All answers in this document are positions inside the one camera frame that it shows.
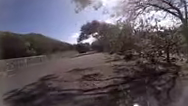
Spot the row of bushes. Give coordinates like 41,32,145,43
92,13,188,73

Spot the wooded hillside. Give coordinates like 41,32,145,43
0,22,78,61

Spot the broad crowned tree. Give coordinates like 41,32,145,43
75,18,115,45

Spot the grey asphalt road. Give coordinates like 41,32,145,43
0,42,188,106

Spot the dark bush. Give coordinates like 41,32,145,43
75,41,92,55

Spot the bare branched tree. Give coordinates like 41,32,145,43
120,0,188,70

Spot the low stone wall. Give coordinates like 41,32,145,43
0,54,49,74

